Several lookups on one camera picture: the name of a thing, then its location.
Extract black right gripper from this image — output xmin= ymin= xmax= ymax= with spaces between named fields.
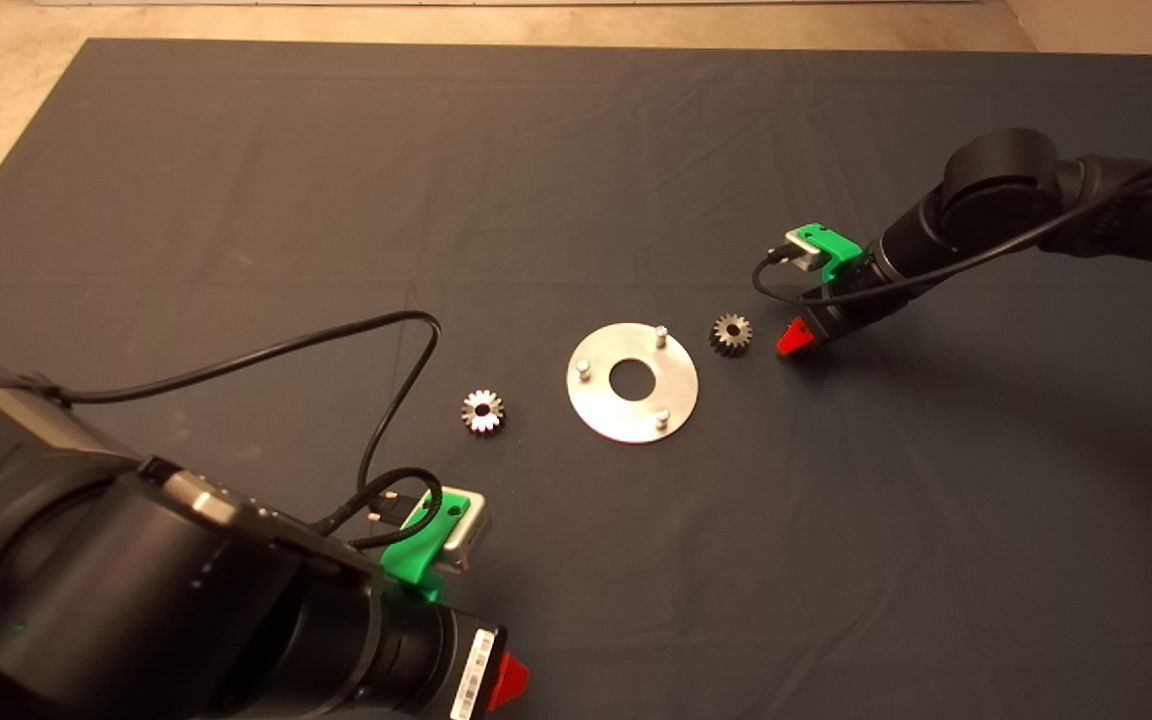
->
xmin=775 ymin=255 xmax=909 ymax=358

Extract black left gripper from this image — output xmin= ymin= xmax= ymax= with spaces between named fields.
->
xmin=372 ymin=596 xmax=530 ymax=720

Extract small steel planetary gear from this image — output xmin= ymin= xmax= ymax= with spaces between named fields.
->
xmin=460 ymin=389 xmax=507 ymax=436
xmin=709 ymin=313 xmax=754 ymax=358

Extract round metal carrier plate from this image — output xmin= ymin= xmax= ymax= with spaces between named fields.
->
xmin=566 ymin=322 xmax=700 ymax=444

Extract dark grey table cloth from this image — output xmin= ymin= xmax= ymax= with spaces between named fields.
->
xmin=0 ymin=38 xmax=1152 ymax=720

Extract black right camera cable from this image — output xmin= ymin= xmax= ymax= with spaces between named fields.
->
xmin=750 ymin=164 xmax=1152 ymax=307

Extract black camera cable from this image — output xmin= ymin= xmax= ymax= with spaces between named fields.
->
xmin=31 ymin=310 xmax=444 ymax=551
xmin=750 ymin=164 xmax=1152 ymax=307

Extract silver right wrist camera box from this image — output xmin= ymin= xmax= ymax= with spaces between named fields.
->
xmin=783 ymin=230 xmax=829 ymax=273

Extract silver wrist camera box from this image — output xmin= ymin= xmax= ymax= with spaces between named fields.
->
xmin=404 ymin=486 xmax=493 ymax=575
xmin=783 ymin=230 xmax=829 ymax=273

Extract green right camera mount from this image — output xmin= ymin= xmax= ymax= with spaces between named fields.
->
xmin=793 ymin=222 xmax=863 ymax=288

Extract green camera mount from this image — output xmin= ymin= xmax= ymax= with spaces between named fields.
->
xmin=793 ymin=222 xmax=863 ymax=288
xmin=379 ymin=490 xmax=464 ymax=603

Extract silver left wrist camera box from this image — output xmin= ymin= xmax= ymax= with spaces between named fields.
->
xmin=404 ymin=486 xmax=493 ymax=575

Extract green left camera mount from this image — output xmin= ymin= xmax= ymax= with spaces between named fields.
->
xmin=379 ymin=490 xmax=464 ymax=603

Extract black left camera cable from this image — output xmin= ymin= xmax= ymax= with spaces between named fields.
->
xmin=31 ymin=310 xmax=444 ymax=551

